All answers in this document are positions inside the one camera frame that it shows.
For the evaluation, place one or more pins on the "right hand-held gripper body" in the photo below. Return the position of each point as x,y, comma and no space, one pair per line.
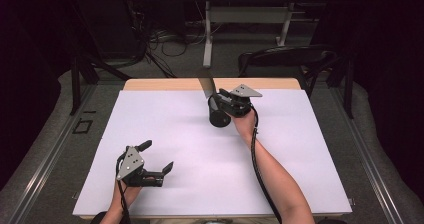
237,104

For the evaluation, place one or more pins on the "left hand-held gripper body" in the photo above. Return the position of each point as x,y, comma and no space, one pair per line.
130,164

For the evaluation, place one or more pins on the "person's right hand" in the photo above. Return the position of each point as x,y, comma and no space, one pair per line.
245,124

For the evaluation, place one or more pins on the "white table cover sheet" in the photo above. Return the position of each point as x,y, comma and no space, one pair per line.
186,150

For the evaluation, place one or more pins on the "black chair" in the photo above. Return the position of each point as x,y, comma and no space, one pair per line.
283,52

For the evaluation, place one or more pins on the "white-legged wooden desk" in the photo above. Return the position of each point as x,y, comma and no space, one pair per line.
246,15

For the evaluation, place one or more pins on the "black metal stand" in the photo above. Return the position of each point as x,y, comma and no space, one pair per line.
76,84
348,90

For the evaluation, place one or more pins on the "metal floor rail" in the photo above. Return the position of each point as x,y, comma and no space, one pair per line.
366,164
50,157

